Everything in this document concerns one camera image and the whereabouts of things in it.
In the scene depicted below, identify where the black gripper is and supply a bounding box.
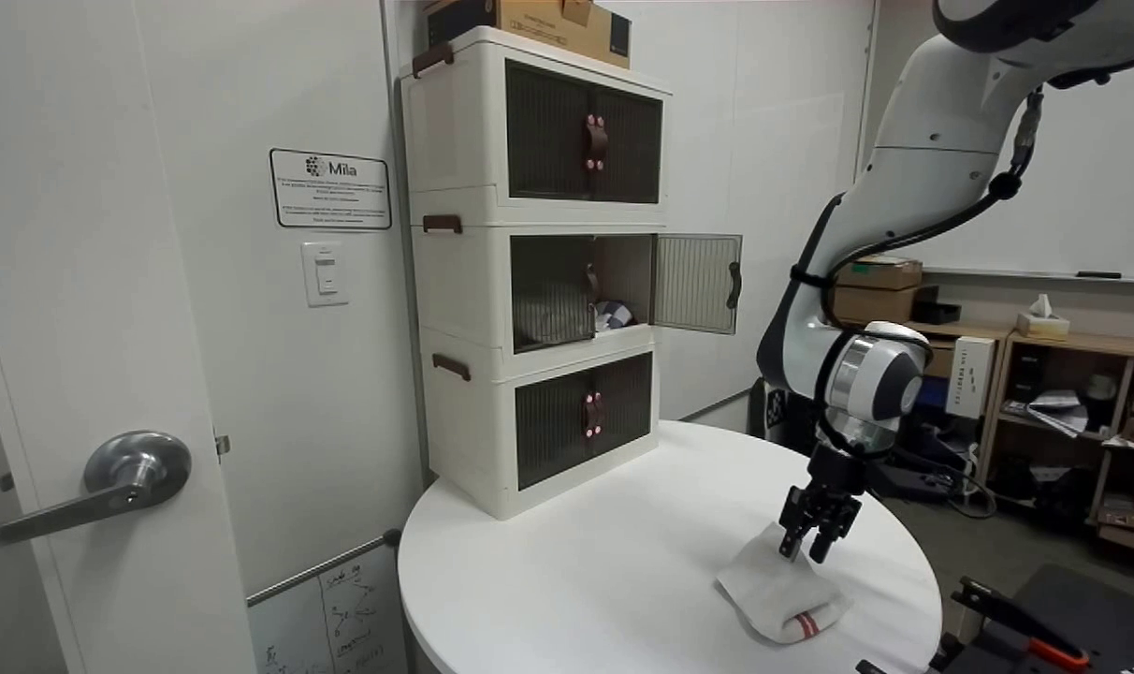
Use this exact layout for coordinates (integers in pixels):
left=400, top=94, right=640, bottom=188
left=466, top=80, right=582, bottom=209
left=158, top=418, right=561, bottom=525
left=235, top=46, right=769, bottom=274
left=775, top=435, right=896, bottom=566

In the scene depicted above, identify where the white towel with red stripes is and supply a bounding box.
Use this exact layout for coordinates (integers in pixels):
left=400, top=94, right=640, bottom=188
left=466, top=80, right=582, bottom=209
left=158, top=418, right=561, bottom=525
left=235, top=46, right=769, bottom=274
left=710, top=522, right=849, bottom=651

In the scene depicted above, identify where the translucent cabinet compartment door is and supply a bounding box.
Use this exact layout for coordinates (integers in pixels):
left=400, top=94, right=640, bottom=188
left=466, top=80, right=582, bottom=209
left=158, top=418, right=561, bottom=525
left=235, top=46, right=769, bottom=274
left=655, top=232, right=749, bottom=341

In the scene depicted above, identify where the black and red clamp tool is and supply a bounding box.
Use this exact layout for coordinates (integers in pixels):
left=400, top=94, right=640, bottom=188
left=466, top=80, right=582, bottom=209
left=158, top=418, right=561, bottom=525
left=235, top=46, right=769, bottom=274
left=947, top=577, right=1099, bottom=674

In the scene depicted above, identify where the white upright box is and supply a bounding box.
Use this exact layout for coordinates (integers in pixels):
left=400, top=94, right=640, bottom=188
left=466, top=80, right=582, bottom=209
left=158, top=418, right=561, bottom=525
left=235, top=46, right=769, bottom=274
left=944, top=332, right=1000, bottom=422

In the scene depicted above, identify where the large plain cardboard box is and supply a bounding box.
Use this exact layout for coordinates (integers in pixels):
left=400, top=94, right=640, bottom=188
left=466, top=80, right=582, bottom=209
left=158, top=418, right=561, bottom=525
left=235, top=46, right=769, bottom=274
left=828, top=285, right=920, bottom=332

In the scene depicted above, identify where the flat cardboard box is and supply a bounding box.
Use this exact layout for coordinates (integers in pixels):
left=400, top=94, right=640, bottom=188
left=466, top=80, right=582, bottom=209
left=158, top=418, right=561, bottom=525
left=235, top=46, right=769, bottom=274
left=844, top=254, right=930, bottom=295

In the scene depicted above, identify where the dark grey mat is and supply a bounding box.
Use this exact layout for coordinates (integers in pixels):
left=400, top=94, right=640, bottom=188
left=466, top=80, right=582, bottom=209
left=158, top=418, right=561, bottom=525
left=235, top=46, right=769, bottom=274
left=935, top=563, right=1134, bottom=674

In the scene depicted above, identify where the small crumpled object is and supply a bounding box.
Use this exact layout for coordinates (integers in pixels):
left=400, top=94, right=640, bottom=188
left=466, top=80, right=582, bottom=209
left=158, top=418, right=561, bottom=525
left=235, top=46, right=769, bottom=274
left=597, top=295, right=645, bottom=339

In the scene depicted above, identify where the wooden shelf unit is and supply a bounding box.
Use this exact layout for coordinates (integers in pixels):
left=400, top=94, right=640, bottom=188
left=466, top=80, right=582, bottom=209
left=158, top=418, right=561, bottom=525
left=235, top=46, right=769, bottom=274
left=887, top=315, right=1134, bottom=563

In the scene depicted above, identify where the tissue box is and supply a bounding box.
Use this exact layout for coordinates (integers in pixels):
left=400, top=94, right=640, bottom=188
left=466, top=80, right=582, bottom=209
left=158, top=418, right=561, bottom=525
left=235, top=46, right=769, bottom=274
left=1016, top=292, right=1077, bottom=341

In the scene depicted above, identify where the black cup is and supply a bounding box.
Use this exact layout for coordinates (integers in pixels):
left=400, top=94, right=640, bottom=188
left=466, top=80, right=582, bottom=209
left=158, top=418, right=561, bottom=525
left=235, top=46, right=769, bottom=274
left=1077, top=372, right=1122, bottom=435

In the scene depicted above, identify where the clear plastic bag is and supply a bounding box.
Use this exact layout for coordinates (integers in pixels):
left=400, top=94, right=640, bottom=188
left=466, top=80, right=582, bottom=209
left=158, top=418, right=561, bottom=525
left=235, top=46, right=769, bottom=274
left=513, top=279, right=598, bottom=352

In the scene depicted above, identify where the white three-tier storage cabinet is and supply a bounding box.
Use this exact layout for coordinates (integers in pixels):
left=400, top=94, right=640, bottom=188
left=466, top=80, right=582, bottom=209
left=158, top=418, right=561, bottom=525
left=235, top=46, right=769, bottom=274
left=396, top=21, right=675, bottom=522

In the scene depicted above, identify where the cardboard box with black patch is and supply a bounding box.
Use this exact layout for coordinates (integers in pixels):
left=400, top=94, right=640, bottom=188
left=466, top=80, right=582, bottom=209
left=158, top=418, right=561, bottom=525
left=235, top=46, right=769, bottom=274
left=415, top=0, right=634, bottom=70

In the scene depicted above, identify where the white room door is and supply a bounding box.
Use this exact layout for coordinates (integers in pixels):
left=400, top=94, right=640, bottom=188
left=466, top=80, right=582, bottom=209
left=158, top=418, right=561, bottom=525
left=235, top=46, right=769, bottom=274
left=0, top=0, right=260, bottom=674

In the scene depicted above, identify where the wall whiteboard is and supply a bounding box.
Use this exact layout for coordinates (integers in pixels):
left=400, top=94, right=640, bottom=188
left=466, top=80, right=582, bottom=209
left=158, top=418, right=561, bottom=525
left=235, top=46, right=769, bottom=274
left=896, top=48, right=1134, bottom=290

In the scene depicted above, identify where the white light switch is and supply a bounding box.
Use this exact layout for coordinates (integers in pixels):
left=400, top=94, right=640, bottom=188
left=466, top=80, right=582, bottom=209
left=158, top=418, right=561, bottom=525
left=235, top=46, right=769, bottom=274
left=300, top=235, right=352, bottom=310

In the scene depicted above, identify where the white wall sign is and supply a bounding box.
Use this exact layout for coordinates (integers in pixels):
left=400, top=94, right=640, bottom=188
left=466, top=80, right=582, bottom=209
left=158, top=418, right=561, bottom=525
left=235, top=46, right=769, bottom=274
left=265, top=143, right=396, bottom=232

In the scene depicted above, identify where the silver door lever handle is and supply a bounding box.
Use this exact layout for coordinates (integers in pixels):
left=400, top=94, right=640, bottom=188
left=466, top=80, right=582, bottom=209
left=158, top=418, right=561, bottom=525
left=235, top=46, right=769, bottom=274
left=0, top=426, right=200, bottom=547

